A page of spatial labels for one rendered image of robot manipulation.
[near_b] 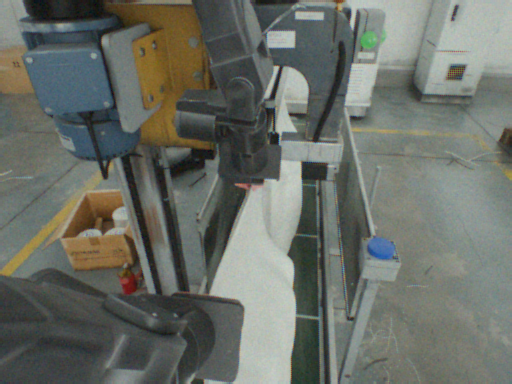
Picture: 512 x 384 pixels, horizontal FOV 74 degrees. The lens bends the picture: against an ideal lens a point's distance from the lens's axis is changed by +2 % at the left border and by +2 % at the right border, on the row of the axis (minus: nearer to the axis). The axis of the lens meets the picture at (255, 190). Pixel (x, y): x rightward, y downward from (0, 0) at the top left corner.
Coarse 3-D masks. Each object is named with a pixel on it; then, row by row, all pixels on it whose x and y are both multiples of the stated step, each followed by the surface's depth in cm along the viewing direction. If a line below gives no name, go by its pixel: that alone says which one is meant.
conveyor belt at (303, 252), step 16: (304, 128) 249; (304, 192) 180; (304, 208) 168; (304, 224) 158; (304, 240) 149; (288, 256) 141; (304, 256) 141; (304, 272) 134; (304, 288) 127; (304, 304) 121; (304, 320) 116; (304, 336) 111; (304, 352) 107; (304, 368) 103
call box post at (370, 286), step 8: (368, 280) 84; (376, 280) 84; (368, 288) 86; (376, 288) 85; (360, 296) 91; (368, 296) 87; (360, 304) 90; (368, 304) 89; (360, 312) 91; (368, 312) 91; (360, 320) 93; (352, 328) 98; (360, 328) 95; (352, 336) 98; (360, 336) 97; (352, 344) 100; (352, 352) 102; (344, 360) 107; (352, 360) 105; (344, 368) 108; (352, 368) 107; (344, 376) 111
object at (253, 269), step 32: (256, 192) 70; (256, 224) 75; (224, 256) 44; (256, 256) 73; (224, 288) 47; (256, 288) 67; (288, 288) 73; (256, 320) 63; (288, 320) 71; (256, 352) 59; (288, 352) 67
